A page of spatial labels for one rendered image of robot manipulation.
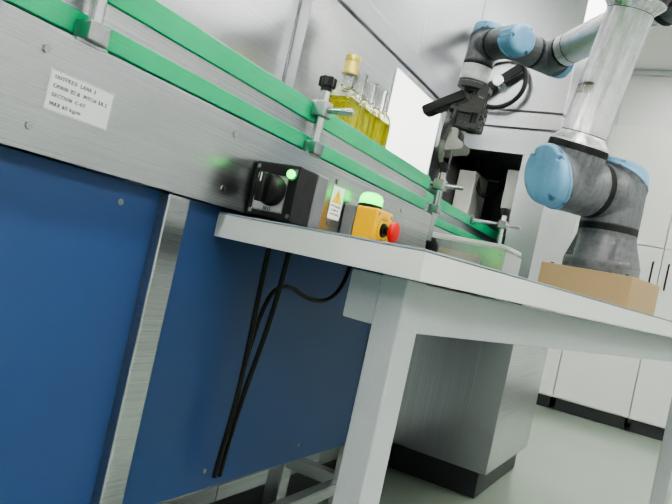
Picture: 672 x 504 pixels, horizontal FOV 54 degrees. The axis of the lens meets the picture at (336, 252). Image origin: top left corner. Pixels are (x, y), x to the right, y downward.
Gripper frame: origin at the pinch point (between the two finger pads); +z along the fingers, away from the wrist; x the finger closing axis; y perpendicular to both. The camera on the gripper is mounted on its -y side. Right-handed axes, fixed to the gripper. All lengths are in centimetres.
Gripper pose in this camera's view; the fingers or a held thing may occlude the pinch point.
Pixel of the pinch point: (442, 159)
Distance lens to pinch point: 171.7
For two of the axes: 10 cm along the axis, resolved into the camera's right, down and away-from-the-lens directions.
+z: -2.7, 9.6, 0.6
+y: 8.6, 2.7, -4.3
